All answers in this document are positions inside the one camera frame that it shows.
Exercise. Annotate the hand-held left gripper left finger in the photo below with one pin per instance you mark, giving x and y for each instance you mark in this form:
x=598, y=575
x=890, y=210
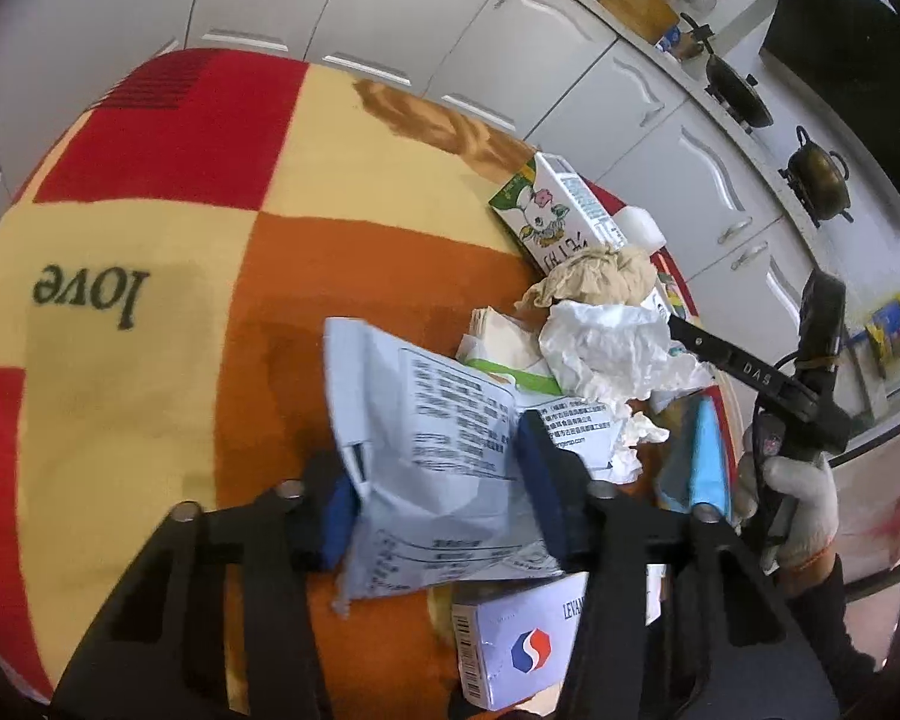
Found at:
x=337, y=517

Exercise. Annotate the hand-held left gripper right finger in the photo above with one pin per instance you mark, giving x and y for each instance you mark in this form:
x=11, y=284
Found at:
x=547, y=487

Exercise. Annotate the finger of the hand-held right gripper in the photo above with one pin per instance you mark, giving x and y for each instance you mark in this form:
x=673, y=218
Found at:
x=735, y=366

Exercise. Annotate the white printed plastic bag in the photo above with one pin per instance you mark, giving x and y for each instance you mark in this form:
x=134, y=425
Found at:
x=435, y=480

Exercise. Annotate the white foam block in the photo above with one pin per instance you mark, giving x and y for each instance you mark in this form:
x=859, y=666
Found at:
x=641, y=226

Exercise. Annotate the white green milk carton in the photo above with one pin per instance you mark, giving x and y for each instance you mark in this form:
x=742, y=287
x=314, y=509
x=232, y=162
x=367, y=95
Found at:
x=547, y=210

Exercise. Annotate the person's right forearm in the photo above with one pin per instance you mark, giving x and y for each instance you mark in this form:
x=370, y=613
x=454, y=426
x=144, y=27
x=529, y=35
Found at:
x=832, y=630

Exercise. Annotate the person's right hand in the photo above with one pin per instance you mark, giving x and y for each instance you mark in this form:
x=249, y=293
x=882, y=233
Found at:
x=810, y=502

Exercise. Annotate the white printed paper sheet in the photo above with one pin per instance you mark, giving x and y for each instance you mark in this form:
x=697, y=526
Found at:
x=585, y=427

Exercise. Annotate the yellow oil bottle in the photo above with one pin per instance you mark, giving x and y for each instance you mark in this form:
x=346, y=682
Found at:
x=896, y=326

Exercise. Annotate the small green printed box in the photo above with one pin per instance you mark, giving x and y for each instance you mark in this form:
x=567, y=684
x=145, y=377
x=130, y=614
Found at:
x=671, y=296

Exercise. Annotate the small white crumpled tissue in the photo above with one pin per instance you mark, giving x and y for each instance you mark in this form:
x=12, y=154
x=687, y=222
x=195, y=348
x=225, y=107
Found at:
x=637, y=439

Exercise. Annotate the large white crumpled tissue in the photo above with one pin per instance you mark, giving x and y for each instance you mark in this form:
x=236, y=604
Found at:
x=607, y=345

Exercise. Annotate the dark metal pot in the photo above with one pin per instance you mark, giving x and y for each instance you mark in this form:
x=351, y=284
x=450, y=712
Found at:
x=817, y=176

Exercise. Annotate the green white tissue pack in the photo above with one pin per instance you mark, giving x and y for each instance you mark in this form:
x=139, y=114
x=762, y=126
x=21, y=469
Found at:
x=506, y=345

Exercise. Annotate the white medicine box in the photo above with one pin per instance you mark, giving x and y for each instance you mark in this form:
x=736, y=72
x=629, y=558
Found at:
x=517, y=637

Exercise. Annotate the beige crumpled paper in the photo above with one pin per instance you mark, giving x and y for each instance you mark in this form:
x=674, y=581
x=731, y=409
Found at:
x=600, y=274

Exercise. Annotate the black wok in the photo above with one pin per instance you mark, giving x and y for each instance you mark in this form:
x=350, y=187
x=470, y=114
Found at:
x=735, y=86

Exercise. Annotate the black range hood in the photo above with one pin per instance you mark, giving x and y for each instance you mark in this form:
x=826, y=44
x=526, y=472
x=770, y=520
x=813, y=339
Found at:
x=847, y=52

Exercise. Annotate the small blue label jar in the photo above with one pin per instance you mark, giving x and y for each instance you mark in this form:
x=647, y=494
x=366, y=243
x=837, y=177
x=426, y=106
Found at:
x=679, y=43

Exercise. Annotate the red orange checkered blanket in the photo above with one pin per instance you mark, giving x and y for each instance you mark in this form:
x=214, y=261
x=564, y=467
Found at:
x=157, y=202

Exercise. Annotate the wooden cutting board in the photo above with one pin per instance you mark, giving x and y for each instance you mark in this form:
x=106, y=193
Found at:
x=637, y=7

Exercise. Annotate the white kitchen cabinets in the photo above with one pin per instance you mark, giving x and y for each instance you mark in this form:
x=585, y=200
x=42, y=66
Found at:
x=420, y=0

